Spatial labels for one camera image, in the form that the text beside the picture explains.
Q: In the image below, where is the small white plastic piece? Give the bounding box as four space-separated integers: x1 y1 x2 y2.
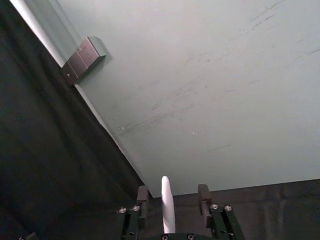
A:
161 175 176 235

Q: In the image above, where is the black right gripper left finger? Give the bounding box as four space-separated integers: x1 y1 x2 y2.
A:
116 185 150 240

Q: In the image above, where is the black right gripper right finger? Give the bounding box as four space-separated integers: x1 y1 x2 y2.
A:
197 184 247 240

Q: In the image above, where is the grey metal clamp block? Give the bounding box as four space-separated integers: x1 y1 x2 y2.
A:
61 36 110 87

